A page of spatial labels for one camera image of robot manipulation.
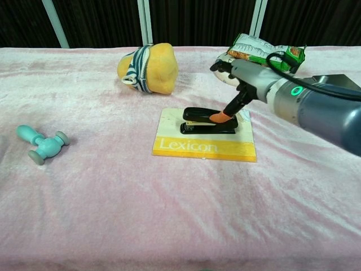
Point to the teal toy hammer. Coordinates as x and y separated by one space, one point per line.
46 145

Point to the pink plush tablecloth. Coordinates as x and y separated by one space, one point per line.
112 197

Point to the yellow white Lexicon book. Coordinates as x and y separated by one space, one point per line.
197 148

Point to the green white snack packet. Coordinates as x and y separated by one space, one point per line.
253 46

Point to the black stapler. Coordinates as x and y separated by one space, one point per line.
197 113

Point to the white partition post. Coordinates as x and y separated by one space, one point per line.
145 22
56 25
258 17

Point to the white pig-shaped bowl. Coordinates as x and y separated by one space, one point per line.
222 75

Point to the yellow plush toy striped scarf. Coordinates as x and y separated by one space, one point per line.
160 70

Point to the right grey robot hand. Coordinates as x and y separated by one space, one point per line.
253 79

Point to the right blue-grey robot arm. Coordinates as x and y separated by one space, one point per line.
324 113

